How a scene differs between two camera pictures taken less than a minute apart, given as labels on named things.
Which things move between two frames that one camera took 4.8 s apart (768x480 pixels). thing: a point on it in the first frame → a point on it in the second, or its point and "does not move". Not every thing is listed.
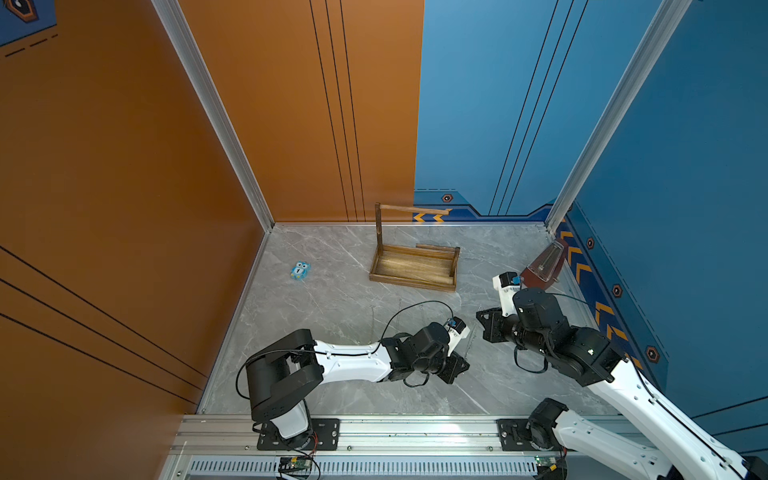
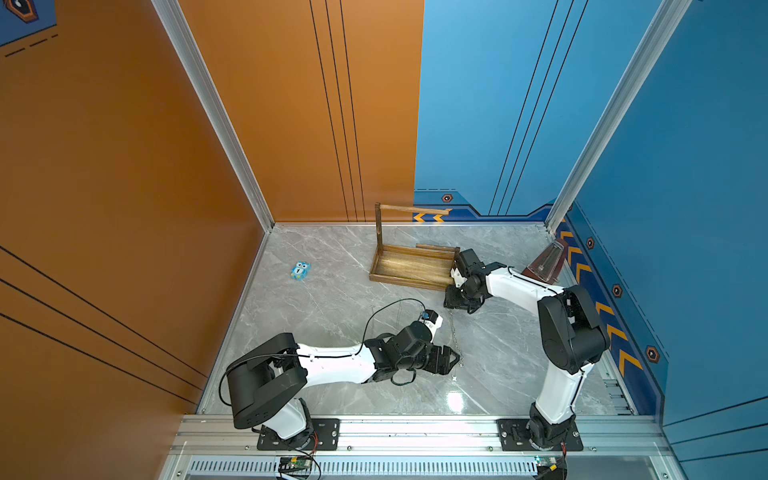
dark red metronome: [545, 270] does not move
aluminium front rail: [238, 435] does not move
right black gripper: [491, 324] → [450, 300]
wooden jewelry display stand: [423, 266] does not move
